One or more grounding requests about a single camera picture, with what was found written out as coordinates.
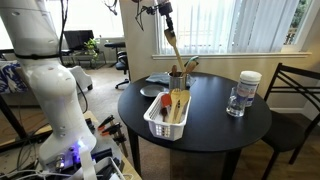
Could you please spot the black metal dining chair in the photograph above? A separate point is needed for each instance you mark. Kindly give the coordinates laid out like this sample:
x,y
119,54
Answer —
x,y
288,133

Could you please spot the green potted plant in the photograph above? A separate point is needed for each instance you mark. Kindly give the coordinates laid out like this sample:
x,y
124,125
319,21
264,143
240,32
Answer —
x,y
91,46

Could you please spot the blue folded cloth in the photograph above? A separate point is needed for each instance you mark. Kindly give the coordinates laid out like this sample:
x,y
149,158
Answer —
x,y
156,78

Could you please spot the white vertical window blinds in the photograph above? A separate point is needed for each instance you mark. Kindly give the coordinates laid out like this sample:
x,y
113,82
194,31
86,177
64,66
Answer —
x,y
226,25

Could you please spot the white plastic perforated basket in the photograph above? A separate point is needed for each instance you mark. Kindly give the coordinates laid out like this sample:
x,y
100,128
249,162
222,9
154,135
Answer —
x,y
163,128

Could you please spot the black flat monitor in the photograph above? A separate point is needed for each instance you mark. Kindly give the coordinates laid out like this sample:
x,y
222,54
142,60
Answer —
x,y
78,39

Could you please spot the dark brown wooden spoon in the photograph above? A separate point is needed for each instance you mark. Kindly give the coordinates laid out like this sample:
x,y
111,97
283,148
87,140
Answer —
x,y
174,70

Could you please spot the brown slotted wooden turner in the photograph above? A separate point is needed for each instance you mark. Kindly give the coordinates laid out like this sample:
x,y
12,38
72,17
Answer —
x,y
190,67

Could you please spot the white armchair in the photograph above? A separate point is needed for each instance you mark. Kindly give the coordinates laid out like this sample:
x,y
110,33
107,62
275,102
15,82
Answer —
x,y
81,77

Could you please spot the low glass side table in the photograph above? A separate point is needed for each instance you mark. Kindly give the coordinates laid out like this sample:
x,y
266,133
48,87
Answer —
x,y
85,58

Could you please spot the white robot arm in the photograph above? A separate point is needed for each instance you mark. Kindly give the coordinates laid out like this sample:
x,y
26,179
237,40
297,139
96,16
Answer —
x,y
50,86

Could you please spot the blue patterned cushion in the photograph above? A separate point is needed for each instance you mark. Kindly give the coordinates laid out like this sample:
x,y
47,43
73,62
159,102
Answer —
x,y
11,78

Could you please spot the clear glass mug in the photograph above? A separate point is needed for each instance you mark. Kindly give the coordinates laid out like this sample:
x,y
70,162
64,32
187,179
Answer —
x,y
236,103

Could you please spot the white window sill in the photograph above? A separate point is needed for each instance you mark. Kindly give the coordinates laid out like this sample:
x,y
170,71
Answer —
x,y
233,55

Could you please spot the wooden forked spoon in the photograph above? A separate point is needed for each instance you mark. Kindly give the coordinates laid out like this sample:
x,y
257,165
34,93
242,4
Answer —
x,y
174,100

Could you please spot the teal silicone utensil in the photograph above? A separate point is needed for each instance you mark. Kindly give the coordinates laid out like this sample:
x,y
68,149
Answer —
x,y
192,59

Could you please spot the black office chair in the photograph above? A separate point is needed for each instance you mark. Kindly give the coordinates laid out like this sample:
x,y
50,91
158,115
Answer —
x,y
121,61

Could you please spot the wooden spatula with single slot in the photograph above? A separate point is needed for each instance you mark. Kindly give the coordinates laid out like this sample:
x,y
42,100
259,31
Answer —
x,y
170,37

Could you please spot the black bar clamp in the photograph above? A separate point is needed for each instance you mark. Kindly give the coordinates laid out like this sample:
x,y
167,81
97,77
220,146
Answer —
x,y
120,143

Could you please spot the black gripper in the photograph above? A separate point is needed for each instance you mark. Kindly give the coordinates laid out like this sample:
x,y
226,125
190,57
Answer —
x,y
165,7

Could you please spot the black table leg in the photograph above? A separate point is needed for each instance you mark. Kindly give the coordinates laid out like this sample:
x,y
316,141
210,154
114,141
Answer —
x,y
230,166
134,150

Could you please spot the grey round plate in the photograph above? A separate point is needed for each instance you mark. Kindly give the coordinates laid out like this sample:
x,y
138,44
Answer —
x,y
153,90

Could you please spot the red silicone spatula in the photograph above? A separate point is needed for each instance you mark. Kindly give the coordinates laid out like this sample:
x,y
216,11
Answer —
x,y
166,100

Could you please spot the orange black spring clamp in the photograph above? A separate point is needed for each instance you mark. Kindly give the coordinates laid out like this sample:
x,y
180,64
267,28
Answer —
x,y
106,122
111,129

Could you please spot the metal cylindrical spoon holder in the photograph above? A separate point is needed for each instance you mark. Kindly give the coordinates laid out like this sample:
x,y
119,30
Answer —
x,y
176,82

